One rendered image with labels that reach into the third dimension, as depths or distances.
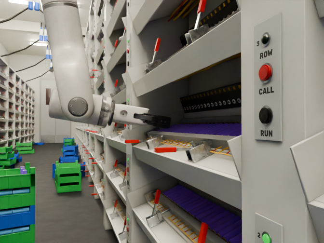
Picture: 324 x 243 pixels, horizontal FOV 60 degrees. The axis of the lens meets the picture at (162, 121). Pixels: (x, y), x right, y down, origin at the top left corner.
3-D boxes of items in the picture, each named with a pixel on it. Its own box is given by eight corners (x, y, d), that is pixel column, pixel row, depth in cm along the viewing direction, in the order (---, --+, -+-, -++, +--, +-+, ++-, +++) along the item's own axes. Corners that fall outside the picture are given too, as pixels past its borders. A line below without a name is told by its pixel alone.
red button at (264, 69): (268, 79, 27) (268, 62, 27) (257, 81, 29) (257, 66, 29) (276, 79, 28) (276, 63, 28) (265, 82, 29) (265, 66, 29)
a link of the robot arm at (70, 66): (77, -11, 65) (100, 119, 68) (77, 11, 80) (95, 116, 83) (36, -9, 62) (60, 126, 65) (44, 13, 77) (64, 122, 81)
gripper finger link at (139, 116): (145, 114, 74) (158, 117, 79) (125, 112, 79) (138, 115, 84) (144, 118, 74) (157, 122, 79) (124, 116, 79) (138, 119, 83)
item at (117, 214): (130, 269, 99) (116, 234, 98) (108, 216, 157) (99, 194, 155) (180, 242, 105) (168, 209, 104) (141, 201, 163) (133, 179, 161)
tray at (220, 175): (253, 216, 33) (227, 141, 32) (136, 158, 91) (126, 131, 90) (367, 152, 39) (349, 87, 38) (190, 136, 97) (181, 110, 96)
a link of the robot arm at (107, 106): (104, 94, 75) (115, 96, 76) (101, 97, 83) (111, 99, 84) (98, 125, 74) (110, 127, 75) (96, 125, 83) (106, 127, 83)
